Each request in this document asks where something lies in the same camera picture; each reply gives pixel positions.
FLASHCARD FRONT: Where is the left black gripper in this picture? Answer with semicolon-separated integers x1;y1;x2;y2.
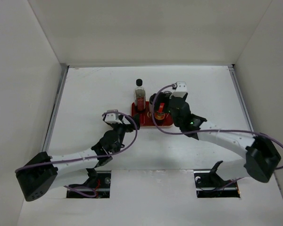
110;113;139;153

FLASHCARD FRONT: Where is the red rectangular tray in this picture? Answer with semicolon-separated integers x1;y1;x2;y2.
131;101;174;127

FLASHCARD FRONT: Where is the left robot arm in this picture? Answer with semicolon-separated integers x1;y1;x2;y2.
15;111;140;202

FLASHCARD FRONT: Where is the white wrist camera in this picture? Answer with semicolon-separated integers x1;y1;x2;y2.
103;110;121;124
171;81;187;98

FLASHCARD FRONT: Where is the dark sauce bottle black cap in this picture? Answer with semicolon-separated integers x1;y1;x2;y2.
134;79;146;112

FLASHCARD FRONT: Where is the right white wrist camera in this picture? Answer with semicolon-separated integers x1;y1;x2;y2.
171;81;187;98

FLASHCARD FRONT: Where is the red lid chili jar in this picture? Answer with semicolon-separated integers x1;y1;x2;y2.
154;103;166;122

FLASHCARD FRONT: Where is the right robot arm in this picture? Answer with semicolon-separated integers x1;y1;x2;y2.
164;94;281;186

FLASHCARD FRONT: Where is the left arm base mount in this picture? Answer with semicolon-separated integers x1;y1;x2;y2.
66;169;112;199

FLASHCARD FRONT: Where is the clear lid salt grinder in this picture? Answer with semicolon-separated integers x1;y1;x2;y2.
161;91;172;99

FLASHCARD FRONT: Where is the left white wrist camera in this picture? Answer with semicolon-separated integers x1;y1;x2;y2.
103;110;121;124

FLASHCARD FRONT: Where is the small black dome cap bottle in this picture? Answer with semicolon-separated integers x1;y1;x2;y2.
149;93;157;119

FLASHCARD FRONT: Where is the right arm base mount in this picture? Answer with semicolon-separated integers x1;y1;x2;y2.
194;161;240;198

